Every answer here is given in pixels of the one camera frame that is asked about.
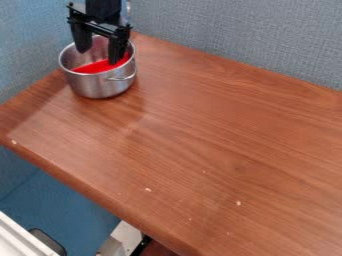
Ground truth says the red plastic block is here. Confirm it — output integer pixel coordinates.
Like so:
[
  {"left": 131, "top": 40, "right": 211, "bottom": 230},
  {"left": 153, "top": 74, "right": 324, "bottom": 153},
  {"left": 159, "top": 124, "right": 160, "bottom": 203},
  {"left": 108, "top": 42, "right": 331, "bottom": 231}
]
[{"left": 72, "top": 53, "right": 129, "bottom": 74}]

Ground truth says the white box bottom left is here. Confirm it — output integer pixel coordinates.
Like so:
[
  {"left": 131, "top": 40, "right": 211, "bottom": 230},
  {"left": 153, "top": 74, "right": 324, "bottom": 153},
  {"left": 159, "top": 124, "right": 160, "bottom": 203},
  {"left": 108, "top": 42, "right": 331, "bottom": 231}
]
[{"left": 0, "top": 211, "right": 68, "bottom": 256}]

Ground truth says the metal pot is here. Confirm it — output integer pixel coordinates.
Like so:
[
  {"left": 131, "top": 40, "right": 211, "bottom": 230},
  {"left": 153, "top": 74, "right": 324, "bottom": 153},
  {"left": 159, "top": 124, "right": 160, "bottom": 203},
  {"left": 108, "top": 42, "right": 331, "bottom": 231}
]
[{"left": 58, "top": 35, "right": 137, "bottom": 99}]

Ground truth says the white table leg bracket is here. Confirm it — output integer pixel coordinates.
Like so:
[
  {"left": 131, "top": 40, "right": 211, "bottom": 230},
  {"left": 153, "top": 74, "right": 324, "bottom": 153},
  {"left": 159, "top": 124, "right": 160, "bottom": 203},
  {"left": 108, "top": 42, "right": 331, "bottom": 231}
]
[{"left": 96, "top": 221, "right": 144, "bottom": 256}]

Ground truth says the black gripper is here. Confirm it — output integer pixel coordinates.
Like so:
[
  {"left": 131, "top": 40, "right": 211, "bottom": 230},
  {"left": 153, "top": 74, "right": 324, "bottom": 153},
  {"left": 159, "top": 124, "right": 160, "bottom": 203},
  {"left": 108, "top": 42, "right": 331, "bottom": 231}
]
[{"left": 66, "top": 0, "right": 131, "bottom": 65}]

